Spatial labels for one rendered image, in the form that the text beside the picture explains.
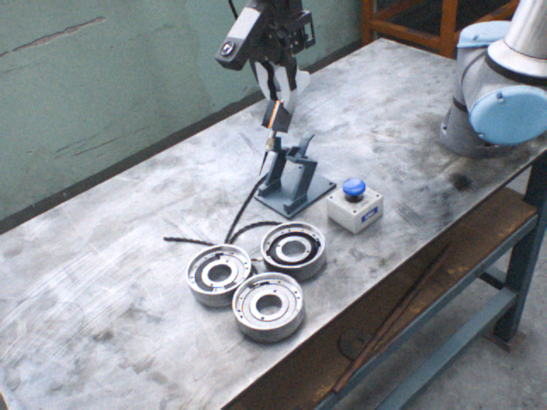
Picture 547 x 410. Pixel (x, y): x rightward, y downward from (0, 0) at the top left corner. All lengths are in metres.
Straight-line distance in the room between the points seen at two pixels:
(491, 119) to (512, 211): 0.51
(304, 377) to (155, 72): 1.76
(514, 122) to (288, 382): 0.60
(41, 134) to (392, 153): 1.63
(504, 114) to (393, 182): 0.25
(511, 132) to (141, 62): 1.82
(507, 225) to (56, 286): 0.97
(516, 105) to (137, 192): 0.72
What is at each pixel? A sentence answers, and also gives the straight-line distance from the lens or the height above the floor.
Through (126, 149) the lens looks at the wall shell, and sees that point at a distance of 2.55.
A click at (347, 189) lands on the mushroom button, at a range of 0.89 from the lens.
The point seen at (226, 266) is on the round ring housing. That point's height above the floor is 0.82.
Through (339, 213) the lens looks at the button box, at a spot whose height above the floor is 0.83.
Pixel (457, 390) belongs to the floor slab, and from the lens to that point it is 1.68.
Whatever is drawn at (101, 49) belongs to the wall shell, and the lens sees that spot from 2.36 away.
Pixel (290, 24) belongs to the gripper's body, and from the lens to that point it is 0.84.
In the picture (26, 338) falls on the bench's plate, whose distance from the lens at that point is 0.93.
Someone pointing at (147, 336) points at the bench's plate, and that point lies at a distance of 0.84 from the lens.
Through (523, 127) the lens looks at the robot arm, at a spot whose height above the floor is 0.95.
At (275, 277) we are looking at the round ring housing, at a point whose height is 0.83.
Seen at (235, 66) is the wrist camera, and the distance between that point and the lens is 0.80.
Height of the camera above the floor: 1.44
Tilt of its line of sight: 40 degrees down
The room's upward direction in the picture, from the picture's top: 10 degrees counter-clockwise
